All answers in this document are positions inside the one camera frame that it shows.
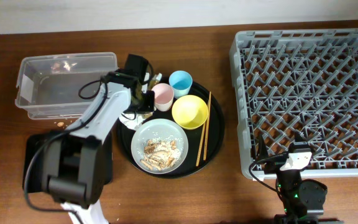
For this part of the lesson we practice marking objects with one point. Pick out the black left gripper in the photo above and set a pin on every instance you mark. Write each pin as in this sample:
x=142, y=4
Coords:
x=150, y=107

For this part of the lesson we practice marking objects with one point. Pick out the small glass bottle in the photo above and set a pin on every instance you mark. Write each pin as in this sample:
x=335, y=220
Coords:
x=155, y=80

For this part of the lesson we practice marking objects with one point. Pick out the grey plate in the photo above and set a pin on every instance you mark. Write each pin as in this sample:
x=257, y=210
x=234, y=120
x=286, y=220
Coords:
x=165, y=130

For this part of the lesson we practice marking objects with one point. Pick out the yellow bowl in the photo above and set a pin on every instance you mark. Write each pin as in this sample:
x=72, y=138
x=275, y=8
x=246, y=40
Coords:
x=190, y=112

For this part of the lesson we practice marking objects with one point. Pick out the rice and food scraps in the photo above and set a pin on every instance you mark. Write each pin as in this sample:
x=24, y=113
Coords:
x=160, y=155

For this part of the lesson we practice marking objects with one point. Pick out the white napkin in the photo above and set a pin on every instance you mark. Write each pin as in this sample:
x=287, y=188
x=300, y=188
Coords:
x=133, y=121

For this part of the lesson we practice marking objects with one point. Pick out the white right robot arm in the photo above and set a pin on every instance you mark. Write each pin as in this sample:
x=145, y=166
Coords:
x=297, y=157

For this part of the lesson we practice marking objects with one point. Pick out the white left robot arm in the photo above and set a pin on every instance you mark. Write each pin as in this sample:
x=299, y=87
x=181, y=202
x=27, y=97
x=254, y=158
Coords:
x=78, y=194

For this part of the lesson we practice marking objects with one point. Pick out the grey dishwasher rack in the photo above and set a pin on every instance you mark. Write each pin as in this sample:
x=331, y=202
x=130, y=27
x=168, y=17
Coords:
x=304, y=82

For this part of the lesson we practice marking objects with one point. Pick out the pink cup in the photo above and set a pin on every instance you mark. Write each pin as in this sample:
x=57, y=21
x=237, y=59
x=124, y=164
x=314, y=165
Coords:
x=163, y=96

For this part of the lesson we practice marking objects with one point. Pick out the blue cup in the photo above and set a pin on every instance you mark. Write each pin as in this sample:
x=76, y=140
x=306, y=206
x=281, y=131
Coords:
x=181, y=82

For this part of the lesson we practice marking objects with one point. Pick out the black round tray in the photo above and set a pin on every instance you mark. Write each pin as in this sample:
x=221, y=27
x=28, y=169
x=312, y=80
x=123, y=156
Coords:
x=216, y=132

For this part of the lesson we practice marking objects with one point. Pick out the left wooden chopstick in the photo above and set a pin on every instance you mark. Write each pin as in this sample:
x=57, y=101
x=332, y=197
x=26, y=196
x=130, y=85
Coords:
x=203, y=133

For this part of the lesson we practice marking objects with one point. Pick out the wooden chopstick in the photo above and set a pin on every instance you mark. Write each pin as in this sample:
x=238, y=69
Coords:
x=207, y=128
x=203, y=133

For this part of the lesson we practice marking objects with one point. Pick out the right wooden chopstick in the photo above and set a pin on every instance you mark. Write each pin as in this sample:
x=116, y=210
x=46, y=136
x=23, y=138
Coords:
x=207, y=128

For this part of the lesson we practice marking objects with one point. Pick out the clear plastic bin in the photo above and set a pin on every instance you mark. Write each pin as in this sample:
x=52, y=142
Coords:
x=48, y=85

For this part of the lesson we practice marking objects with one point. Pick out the black rectangular tray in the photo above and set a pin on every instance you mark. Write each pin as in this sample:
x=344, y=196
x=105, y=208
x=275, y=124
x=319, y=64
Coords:
x=70, y=162

